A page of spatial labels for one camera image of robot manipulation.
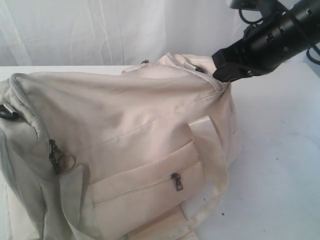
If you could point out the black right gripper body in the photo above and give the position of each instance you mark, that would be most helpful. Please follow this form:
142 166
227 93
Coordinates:
262 48

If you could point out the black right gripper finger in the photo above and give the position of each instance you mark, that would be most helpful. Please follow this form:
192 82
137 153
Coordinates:
230 65

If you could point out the cream fabric duffel bag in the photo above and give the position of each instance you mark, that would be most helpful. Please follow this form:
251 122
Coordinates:
143 155

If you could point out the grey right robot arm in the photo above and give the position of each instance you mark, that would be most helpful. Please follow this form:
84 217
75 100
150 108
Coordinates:
304 31

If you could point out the white backdrop curtain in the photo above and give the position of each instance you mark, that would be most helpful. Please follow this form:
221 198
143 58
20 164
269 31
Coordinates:
112 32

